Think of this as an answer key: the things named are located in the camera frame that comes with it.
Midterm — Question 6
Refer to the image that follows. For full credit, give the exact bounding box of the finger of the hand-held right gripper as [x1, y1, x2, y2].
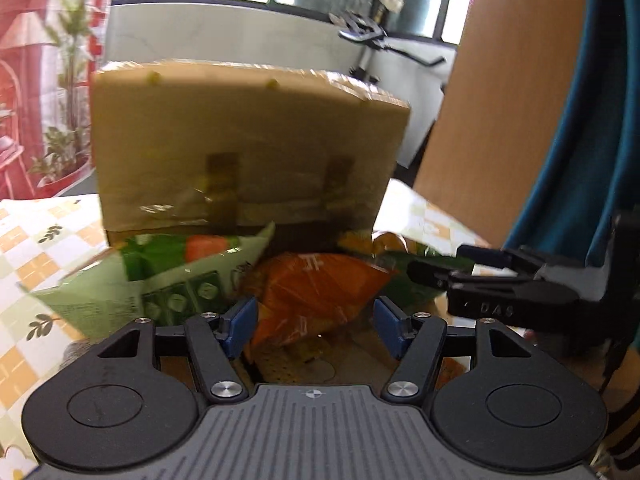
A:
[406, 259, 581, 335]
[456, 243, 551, 275]

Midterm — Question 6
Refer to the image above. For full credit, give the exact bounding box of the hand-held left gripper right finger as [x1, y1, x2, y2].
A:
[374, 296, 536, 405]

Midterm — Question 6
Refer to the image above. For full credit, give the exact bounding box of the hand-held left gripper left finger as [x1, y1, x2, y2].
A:
[95, 297, 259, 404]

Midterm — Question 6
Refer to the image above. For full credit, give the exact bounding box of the dark green snack packet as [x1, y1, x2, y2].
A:
[339, 229, 474, 312]

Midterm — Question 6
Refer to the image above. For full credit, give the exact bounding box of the orange snack packet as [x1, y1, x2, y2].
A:
[244, 251, 397, 352]

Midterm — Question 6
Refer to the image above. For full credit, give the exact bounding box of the light green snack packet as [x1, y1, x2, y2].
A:
[20, 220, 276, 342]

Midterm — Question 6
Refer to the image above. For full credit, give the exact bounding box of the taped cardboard box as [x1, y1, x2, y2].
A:
[92, 60, 412, 241]

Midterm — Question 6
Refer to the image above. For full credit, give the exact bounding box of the brown wooden board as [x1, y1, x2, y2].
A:
[412, 0, 597, 252]

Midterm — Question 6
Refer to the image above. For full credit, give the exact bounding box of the teal cloth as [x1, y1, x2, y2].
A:
[501, 0, 640, 267]

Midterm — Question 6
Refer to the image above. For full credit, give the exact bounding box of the checkered floral tablecloth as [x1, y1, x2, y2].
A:
[0, 177, 493, 480]

